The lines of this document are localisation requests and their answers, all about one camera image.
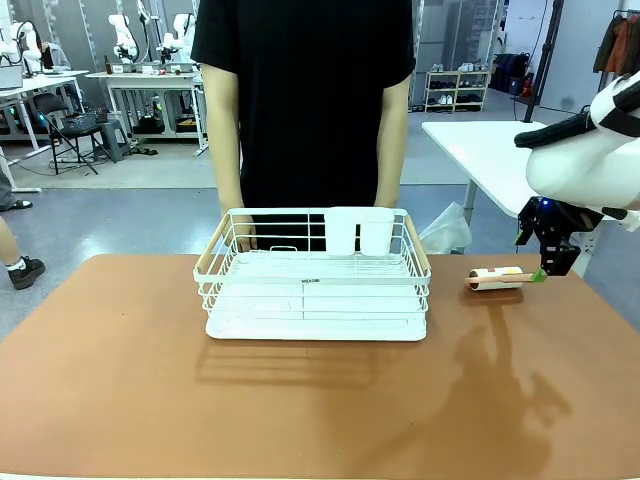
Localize grey plastic stool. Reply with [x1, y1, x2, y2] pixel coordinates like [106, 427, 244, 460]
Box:
[96, 119, 133, 164]

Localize person's left forearm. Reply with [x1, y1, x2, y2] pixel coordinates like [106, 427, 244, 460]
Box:
[374, 74, 413, 210]

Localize bystander's bare leg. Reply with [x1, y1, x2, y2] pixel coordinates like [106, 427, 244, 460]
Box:
[0, 214, 27, 267]

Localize grey metal box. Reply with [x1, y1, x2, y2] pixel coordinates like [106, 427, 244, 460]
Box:
[0, 63, 26, 92]

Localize person's black t-shirt torso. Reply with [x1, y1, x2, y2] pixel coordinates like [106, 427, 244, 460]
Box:
[190, 0, 417, 252]

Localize light wooden shoe shelf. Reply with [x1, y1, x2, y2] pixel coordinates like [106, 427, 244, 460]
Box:
[424, 69, 493, 114]

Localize black sneaker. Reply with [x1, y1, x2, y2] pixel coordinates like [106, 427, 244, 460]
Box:
[6, 255, 48, 291]

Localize black folding chair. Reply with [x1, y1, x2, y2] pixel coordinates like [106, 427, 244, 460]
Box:
[31, 92, 100, 177]

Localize white side table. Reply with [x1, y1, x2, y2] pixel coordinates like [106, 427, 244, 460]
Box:
[421, 119, 617, 277]

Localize person's right hand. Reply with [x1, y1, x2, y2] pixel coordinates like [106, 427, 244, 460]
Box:
[227, 207, 259, 254]

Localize dark blue bags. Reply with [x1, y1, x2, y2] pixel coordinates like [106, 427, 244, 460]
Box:
[491, 51, 531, 96]

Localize white plastic cutlery holder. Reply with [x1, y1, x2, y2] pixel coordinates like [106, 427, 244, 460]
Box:
[323, 205, 397, 258]

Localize black pole stand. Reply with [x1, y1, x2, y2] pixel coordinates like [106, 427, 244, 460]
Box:
[521, 0, 565, 125]

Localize white desk with grey box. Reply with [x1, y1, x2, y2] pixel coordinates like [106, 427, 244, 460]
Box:
[0, 69, 92, 195]

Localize hanging brown clothes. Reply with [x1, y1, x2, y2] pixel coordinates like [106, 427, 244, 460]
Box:
[592, 12, 640, 77]

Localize person's right forearm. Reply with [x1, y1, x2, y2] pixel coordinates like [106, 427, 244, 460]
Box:
[200, 62, 247, 215]

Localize bystander's grey trouser leg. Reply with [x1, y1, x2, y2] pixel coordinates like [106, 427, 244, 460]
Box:
[0, 163, 17, 212]

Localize clear plastic bag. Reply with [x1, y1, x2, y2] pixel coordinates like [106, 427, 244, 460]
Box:
[418, 200, 474, 256]

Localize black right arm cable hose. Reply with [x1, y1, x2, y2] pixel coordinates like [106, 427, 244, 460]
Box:
[513, 110, 599, 150]

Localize black plastic basket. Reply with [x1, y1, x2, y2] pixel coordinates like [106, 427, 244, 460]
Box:
[61, 111, 109, 135]

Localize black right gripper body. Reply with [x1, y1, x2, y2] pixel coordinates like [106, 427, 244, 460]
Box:
[517, 196, 606, 247]

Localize white wire dish rack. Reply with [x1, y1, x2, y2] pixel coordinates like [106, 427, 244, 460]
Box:
[204, 249, 429, 343]
[193, 206, 433, 314]

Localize long white workbench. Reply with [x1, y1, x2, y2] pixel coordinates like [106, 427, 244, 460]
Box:
[85, 69, 210, 157]

